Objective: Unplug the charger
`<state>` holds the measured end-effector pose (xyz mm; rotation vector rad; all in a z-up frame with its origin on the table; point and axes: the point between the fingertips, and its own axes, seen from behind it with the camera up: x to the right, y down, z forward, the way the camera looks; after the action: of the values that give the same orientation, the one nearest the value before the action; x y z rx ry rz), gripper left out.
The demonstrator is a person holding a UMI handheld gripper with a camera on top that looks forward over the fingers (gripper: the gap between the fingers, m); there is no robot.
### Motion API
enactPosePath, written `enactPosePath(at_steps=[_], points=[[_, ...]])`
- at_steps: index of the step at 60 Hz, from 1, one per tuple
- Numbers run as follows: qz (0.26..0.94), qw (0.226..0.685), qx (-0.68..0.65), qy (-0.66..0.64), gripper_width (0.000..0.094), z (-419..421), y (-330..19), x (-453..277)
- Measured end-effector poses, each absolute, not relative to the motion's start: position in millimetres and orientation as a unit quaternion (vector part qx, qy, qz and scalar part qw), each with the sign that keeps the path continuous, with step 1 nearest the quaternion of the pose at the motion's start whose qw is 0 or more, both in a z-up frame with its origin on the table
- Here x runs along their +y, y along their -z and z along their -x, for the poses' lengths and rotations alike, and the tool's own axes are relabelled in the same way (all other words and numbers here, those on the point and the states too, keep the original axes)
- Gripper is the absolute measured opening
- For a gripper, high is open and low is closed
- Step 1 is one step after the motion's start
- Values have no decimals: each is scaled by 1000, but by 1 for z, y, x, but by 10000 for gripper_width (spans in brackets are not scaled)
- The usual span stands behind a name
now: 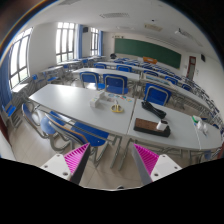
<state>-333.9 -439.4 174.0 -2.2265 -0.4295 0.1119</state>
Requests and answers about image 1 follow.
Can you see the blue chair second row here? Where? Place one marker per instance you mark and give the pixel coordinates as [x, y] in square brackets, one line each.
[156, 94]
[115, 83]
[89, 77]

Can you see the yellow tape roll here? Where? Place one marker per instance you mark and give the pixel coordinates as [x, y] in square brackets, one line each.
[116, 108]

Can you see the white object at table edge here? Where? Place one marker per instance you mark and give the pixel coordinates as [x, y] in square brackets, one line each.
[202, 127]

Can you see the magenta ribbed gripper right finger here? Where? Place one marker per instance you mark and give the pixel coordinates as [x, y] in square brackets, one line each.
[151, 166]

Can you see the grey desk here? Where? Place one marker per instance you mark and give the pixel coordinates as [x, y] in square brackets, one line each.
[73, 102]
[184, 134]

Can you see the blue curtain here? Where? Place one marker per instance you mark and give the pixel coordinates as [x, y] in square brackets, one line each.
[79, 39]

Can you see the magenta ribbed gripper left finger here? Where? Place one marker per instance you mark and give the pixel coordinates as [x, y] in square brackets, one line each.
[69, 166]

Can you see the grey desk left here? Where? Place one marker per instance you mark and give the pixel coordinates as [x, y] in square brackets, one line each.
[73, 102]

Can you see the blue chair front centre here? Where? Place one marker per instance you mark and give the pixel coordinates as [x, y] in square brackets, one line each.
[79, 132]

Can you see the orange object on podium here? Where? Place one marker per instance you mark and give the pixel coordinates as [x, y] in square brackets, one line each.
[149, 60]

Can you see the black power strip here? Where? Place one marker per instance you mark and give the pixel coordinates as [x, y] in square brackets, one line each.
[150, 127]

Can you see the blue chair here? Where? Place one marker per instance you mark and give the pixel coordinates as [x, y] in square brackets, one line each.
[79, 132]
[28, 117]

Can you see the window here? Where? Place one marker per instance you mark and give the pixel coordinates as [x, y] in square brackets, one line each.
[18, 69]
[65, 41]

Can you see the grey desk right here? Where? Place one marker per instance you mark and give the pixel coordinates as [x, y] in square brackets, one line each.
[184, 134]

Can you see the white charger plug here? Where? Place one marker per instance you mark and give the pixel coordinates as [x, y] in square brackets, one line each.
[162, 124]

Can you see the blue chair second row left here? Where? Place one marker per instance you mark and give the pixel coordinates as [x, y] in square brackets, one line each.
[89, 77]

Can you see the blue chair second row centre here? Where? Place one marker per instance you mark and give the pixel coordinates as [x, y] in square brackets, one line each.
[115, 83]

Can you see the left window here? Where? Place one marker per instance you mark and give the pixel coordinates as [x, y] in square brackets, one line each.
[18, 69]

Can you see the colourful small items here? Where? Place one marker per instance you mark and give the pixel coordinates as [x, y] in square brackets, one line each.
[115, 96]

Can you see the centre window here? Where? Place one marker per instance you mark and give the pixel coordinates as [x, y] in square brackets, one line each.
[65, 41]

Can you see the green chalkboard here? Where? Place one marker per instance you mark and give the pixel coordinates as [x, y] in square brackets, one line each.
[146, 49]

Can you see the blue chair front left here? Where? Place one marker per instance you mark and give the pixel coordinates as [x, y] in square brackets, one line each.
[28, 117]

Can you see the blue chair second row right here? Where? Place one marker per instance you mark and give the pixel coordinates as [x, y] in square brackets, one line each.
[156, 94]

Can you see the red door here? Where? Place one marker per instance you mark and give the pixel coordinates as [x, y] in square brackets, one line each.
[191, 67]

